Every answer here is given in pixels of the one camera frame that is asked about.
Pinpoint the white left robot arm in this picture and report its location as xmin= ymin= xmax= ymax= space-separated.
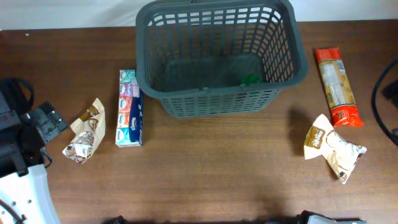
xmin=1 ymin=78 xmax=68 ymax=223

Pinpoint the green round cup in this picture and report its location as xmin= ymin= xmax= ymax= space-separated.
xmin=241 ymin=74 xmax=262 ymax=85

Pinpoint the grey plastic basket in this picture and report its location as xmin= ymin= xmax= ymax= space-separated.
xmin=136 ymin=0 xmax=308 ymax=118

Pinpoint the orange pasta package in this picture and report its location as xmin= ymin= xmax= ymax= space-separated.
xmin=315 ymin=47 xmax=364 ymax=127

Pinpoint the beige snack bag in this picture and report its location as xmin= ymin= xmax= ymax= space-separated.
xmin=62 ymin=98 xmax=106 ymax=164
xmin=303 ymin=114 xmax=367 ymax=184

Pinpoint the Kleenex tissue multipack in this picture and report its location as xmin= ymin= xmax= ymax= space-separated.
xmin=115 ymin=70 xmax=144 ymax=147

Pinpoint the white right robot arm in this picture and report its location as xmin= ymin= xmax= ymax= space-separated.
xmin=297 ymin=210 xmax=368 ymax=224

